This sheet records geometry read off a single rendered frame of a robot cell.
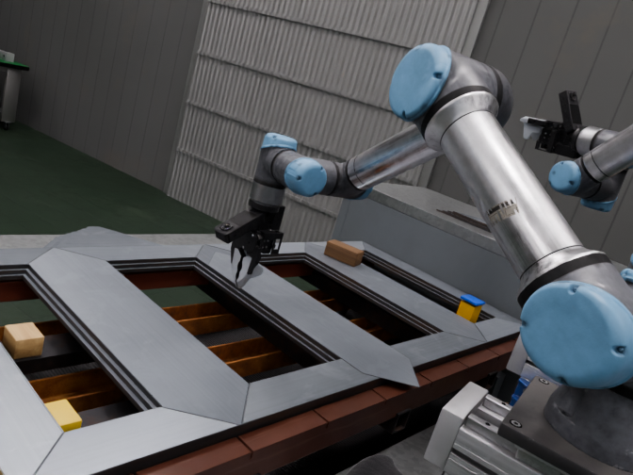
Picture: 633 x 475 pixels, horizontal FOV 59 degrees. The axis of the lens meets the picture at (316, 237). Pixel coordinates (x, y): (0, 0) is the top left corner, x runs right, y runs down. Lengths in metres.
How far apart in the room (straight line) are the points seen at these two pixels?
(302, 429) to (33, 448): 0.42
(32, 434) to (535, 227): 0.70
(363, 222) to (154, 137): 3.78
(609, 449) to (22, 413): 0.78
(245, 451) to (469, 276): 1.31
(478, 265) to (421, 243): 0.24
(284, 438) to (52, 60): 6.53
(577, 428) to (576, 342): 0.19
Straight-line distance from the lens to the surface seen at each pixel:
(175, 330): 1.18
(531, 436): 0.81
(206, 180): 5.23
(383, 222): 2.25
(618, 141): 1.39
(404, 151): 1.08
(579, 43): 3.99
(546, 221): 0.73
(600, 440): 0.83
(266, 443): 0.96
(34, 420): 0.90
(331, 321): 1.41
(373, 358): 1.29
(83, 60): 6.76
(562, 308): 0.67
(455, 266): 2.09
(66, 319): 1.21
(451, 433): 0.88
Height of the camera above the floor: 1.38
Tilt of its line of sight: 15 degrees down
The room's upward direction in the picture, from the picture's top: 16 degrees clockwise
